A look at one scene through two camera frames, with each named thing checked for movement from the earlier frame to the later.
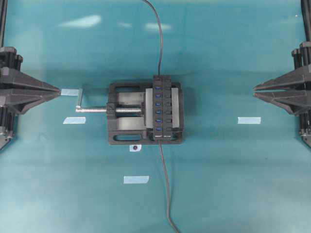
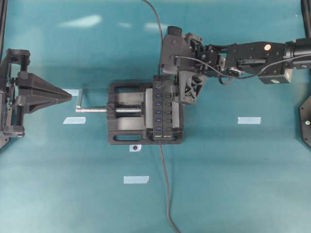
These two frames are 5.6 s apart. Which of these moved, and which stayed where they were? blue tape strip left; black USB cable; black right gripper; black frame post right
Moved: black right gripper
Stayed: black frame post right; black USB cable; blue tape strip left
